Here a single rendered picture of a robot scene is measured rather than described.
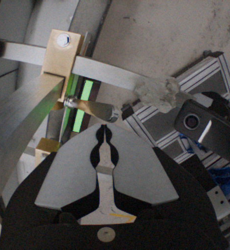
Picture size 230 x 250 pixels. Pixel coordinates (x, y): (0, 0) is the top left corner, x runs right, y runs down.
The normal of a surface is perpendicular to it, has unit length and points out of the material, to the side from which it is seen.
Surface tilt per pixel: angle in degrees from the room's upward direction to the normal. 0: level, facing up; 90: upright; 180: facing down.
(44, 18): 0
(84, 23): 0
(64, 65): 0
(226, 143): 33
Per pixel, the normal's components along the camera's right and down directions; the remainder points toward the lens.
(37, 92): 0.32, -0.85
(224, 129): -0.47, 0.30
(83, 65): 0.06, 0.47
